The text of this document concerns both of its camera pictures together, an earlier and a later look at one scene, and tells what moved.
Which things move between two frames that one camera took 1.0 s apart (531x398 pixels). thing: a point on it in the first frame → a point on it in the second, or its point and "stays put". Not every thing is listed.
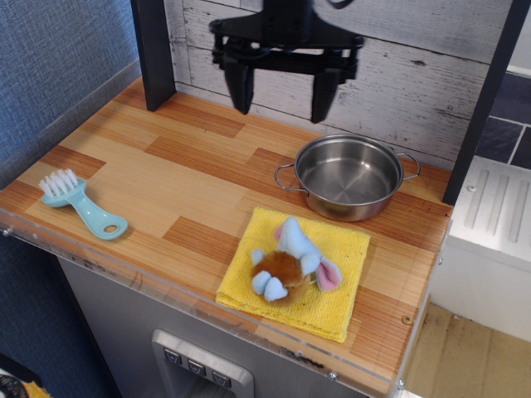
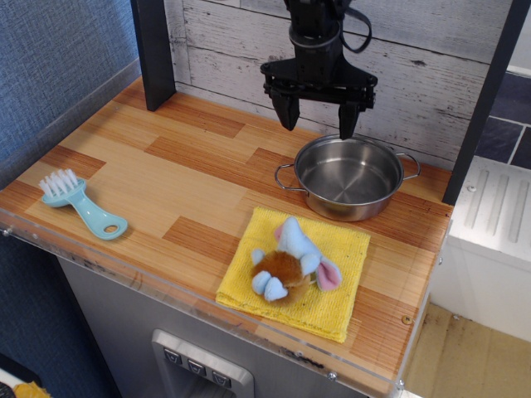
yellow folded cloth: x=323 y=313 stays put
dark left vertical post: x=154 y=51 stays put
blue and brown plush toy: x=286 y=274 stays put
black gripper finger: x=241 y=81 → x=288 y=110
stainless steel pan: x=348 y=177 stays put
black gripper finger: x=325 y=84 → x=348 y=116
